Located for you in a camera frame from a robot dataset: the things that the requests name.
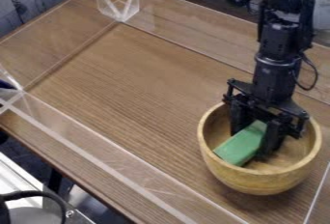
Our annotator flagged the clear acrylic corner bracket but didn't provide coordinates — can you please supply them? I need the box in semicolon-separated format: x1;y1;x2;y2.
96;0;139;22

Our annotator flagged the grey metal plate with screw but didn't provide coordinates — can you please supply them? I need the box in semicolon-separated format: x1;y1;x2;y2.
40;187;95;224

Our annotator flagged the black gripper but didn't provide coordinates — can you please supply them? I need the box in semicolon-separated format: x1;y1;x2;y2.
223;54;310;159

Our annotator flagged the clear acrylic front barrier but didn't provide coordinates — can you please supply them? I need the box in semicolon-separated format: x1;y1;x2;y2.
0;70;247;224

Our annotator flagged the brown wooden bowl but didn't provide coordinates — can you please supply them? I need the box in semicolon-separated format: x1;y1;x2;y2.
198;102;322;195

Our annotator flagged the green rectangular block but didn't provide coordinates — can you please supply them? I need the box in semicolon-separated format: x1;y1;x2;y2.
212;121;267;166

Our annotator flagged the black cable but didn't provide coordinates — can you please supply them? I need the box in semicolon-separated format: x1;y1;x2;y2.
0;190;68;224

